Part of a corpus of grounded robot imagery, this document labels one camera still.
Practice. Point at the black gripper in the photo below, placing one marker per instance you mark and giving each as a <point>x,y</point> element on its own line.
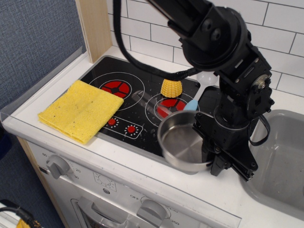
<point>225,145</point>

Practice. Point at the stainless steel pot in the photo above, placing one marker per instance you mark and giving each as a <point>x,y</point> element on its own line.
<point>170,136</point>

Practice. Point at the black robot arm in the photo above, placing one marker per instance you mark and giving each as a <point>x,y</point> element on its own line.
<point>216,39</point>

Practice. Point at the grey sink basin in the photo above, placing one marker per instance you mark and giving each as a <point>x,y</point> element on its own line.
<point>279,179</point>

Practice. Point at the grey right oven knob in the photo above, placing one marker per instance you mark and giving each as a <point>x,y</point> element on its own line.
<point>152,212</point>

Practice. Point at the grey oven knob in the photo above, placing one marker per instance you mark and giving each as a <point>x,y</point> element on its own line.
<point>57,166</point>
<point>152,212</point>

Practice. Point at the yellow toy corn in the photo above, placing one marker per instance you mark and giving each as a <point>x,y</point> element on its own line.
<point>171,89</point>

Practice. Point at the white toy oven front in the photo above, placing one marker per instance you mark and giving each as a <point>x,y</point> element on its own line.
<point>88,199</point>

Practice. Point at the yellow folded cloth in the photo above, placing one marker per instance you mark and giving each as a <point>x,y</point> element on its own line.
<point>81,111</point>

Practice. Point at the grey left oven knob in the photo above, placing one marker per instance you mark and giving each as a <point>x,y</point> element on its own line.
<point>57,166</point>

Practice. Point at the yellow object bottom left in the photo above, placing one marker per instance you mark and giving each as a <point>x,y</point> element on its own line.
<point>22,224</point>

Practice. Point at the grey spoon blue handle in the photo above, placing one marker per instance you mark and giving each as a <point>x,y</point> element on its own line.
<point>205,79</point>

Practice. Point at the wooden side post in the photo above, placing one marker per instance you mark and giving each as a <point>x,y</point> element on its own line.
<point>94,20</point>

